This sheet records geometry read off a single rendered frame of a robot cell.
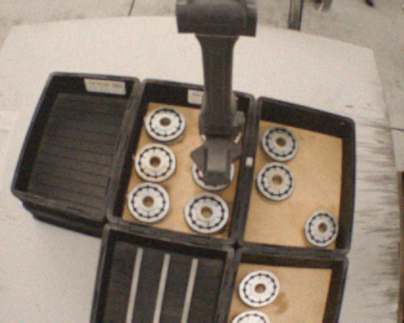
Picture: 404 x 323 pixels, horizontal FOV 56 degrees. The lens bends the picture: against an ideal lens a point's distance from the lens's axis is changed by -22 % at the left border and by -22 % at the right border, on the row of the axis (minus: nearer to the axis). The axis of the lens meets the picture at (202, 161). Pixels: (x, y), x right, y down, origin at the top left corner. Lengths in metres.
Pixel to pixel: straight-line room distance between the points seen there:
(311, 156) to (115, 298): 0.66
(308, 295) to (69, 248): 0.69
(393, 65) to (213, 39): 2.34
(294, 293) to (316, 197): 0.28
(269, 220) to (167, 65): 0.64
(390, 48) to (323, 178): 1.89
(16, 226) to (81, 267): 0.26
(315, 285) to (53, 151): 0.81
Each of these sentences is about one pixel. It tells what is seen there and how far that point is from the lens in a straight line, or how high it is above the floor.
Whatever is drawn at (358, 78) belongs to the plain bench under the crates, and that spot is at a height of 0.70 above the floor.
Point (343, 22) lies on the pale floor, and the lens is 2.95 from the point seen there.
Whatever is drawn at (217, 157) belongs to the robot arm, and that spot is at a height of 1.09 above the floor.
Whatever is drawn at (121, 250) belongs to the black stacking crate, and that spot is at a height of 0.83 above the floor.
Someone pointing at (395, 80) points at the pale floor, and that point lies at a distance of 2.80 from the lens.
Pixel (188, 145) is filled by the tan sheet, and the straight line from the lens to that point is 1.22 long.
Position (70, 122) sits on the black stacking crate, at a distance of 1.29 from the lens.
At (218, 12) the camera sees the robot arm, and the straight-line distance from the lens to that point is 0.57.
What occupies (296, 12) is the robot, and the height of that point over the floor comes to 0.68.
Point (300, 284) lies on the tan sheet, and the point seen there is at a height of 0.83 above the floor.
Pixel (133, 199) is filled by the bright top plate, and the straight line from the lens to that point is 1.13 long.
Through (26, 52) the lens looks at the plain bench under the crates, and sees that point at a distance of 1.73.
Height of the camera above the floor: 1.91
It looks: 65 degrees down
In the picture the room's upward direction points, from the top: 7 degrees clockwise
